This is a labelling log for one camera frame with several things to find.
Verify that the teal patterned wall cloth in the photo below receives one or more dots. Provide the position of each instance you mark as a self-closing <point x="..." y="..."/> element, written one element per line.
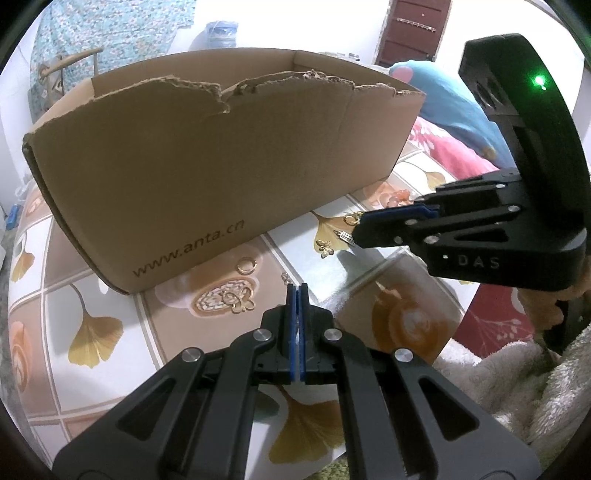
<point x="129" y="32"/>

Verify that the blue water bottle dispenser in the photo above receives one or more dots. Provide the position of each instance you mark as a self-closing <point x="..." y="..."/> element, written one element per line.
<point x="220" y="34"/>

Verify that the brown cardboard box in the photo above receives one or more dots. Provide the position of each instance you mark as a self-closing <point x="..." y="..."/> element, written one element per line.
<point x="158" y="166"/>

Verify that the gold flower earring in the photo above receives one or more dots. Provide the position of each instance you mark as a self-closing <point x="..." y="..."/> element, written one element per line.
<point x="324" y="248"/>

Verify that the white fluffy blanket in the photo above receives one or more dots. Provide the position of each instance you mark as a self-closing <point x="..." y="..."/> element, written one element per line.
<point x="541" y="400"/>

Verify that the blue plush pillow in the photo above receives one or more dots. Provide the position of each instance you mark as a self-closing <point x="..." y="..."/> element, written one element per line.
<point x="450" y="105"/>

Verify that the small blue floor object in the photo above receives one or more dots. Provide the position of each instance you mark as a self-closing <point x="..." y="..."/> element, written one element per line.
<point x="13" y="217"/>

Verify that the patterned tablecloth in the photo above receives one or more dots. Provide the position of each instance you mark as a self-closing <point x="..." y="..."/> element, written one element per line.
<point x="77" y="347"/>

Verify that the silver gold hair clip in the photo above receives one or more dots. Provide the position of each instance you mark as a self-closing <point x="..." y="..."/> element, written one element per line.
<point x="344" y="236"/>

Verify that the person's right hand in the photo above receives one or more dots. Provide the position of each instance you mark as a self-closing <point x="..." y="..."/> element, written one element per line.
<point x="541" y="307"/>

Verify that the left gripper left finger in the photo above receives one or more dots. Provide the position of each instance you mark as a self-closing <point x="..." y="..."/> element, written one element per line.
<point x="191" y="419"/>

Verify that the dark red wooden door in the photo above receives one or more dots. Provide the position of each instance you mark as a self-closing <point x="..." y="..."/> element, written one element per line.
<point x="413" y="30"/>

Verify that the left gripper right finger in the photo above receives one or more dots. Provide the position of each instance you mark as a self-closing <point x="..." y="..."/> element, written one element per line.
<point x="401" y="418"/>

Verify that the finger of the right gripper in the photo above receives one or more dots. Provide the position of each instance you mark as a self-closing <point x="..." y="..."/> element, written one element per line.
<point x="418" y="211"/>
<point x="375" y="231"/>

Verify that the pink floral blanket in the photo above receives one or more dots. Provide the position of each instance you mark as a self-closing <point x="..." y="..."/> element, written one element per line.
<point x="457" y="158"/>

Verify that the wooden chair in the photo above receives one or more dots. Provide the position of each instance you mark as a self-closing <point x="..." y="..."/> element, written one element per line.
<point x="46" y="71"/>

